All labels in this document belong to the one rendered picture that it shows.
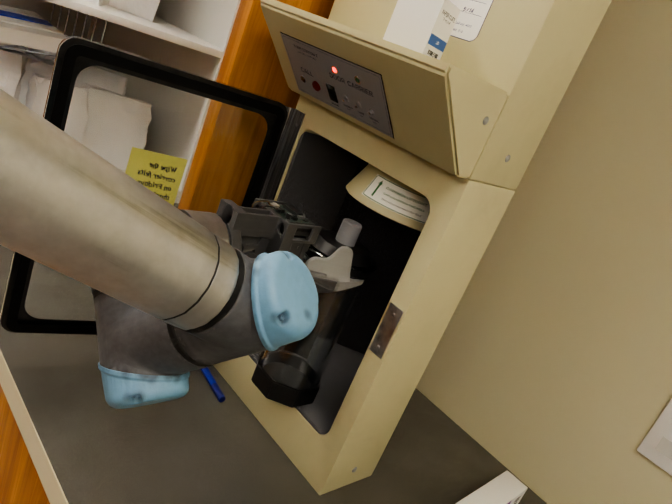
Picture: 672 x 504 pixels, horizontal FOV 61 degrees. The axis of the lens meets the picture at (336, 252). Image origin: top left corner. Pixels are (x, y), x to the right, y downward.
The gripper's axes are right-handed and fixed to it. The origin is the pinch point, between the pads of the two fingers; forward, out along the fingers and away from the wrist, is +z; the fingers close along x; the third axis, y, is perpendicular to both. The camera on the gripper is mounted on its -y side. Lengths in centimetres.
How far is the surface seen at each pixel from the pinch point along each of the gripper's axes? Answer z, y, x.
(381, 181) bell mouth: 2.2, 13.2, -0.3
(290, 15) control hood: -11.8, 27.8, 11.2
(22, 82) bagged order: -3, -13, 127
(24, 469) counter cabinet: -27, -42, 15
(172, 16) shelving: 42, 17, 144
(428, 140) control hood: -5.3, 21.2, -10.2
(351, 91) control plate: -6.8, 22.5, 2.0
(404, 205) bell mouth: 3.2, 11.8, -4.6
